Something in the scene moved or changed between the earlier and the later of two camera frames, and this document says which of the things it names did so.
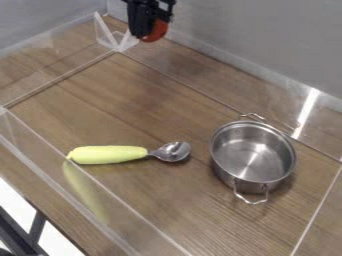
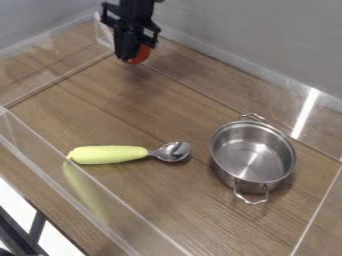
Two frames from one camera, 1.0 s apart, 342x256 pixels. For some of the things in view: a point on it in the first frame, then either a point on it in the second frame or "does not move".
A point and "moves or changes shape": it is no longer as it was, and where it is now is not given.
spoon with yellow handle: (100, 154) does not move
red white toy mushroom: (157, 31) moves or changes shape
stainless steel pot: (252, 154) does not move
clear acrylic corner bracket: (112, 39) does not move
